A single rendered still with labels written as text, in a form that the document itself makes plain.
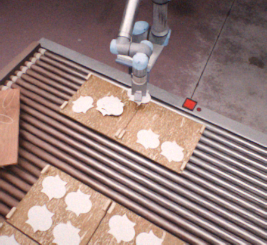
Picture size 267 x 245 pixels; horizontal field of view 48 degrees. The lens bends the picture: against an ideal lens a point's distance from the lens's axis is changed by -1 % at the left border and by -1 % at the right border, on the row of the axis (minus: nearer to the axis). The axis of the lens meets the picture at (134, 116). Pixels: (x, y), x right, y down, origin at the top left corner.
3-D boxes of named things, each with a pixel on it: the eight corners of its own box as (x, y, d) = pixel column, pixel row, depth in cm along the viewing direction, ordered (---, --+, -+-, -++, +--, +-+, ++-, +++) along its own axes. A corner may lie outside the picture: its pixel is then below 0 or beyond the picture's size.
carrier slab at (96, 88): (91, 75, 202) (91, 74, 200) (145, 99, 191) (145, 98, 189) (59, 112, 185) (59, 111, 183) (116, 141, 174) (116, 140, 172)
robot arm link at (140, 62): (149, 52, 149) (146, 64, 144) (149, 67, 158) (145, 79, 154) (134, 49, 150) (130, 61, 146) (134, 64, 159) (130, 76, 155)
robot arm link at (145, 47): (133, 37, 158) (128, 50, 152) (154, 40, 156) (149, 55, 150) (133, 47, 165) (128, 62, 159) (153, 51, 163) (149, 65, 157)
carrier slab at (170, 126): (145, 100, 190) (145, 98, 189) (205, 127, 179) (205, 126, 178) (117, 142, 174) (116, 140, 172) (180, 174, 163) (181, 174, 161)
